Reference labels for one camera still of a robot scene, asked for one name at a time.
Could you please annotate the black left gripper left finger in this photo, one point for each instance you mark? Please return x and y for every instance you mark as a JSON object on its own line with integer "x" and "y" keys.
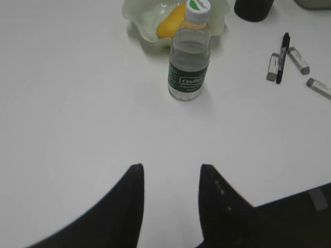
{"x": 115, "y": 221}

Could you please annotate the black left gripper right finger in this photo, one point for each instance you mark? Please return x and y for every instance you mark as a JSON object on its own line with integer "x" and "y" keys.
{"x": 229, "y": 220}

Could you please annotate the grey white eraser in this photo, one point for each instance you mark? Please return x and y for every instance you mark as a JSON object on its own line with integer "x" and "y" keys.
{"x": 319, "y": 87}
{"x": 273, "y": 67}
{"x": 299, "y": 61}

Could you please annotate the clear water bottle green label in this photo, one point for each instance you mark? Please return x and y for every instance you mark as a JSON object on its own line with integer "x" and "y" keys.
{"x": 190, "y": 52}

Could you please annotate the black marker pen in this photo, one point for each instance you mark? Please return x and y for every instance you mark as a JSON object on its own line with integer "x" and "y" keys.
{"x": 283, "y": 53}

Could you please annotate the yellow mango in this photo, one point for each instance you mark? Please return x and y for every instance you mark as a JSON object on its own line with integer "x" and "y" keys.
{"x": 171, "y": 24}

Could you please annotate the pale green wavy glass plate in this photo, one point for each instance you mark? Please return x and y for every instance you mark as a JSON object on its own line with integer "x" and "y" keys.
{"x": 146, "y": 16}

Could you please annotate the black mesh pen holder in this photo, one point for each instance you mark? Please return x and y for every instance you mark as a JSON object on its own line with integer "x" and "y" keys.
{"x": 253, "y": 10}

